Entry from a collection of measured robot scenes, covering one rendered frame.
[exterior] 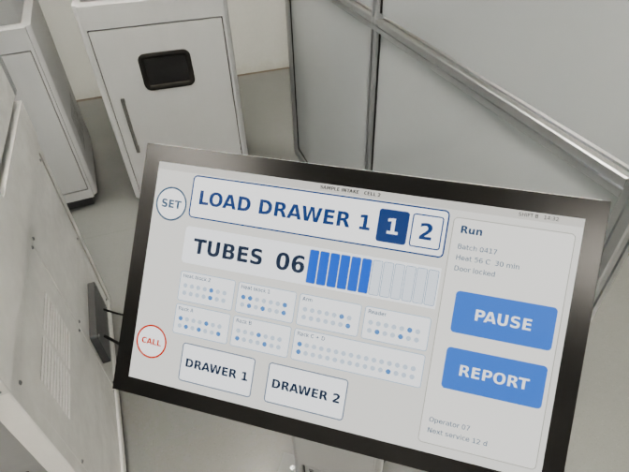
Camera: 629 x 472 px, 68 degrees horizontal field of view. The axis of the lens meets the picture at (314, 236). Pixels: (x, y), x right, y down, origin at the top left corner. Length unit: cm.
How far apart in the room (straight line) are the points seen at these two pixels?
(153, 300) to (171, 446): 114
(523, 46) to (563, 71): 12
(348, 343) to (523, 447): 20
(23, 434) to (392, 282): 76
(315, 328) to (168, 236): 21
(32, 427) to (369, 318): 71
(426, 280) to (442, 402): 13
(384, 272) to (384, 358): 9
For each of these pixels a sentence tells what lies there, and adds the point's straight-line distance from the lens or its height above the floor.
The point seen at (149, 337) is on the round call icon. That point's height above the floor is 102.
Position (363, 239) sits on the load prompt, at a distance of 52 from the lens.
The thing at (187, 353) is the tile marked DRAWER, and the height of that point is 101.
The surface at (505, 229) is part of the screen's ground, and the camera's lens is 52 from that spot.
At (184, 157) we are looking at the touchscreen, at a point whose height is 119.
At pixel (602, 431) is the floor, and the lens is 187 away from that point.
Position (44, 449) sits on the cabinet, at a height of 60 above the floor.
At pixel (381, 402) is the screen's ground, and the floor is 101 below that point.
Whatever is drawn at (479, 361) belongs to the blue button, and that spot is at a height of 106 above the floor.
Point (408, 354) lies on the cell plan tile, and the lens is 53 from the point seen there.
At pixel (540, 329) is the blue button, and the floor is 109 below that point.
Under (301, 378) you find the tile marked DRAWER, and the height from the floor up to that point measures 101.
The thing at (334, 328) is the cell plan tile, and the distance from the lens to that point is 53.
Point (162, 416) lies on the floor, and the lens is 178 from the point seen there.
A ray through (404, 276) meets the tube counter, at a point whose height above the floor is 112.
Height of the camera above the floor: 148
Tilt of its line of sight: 41 degrees down
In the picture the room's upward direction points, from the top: 2 degrees counter-clockwise
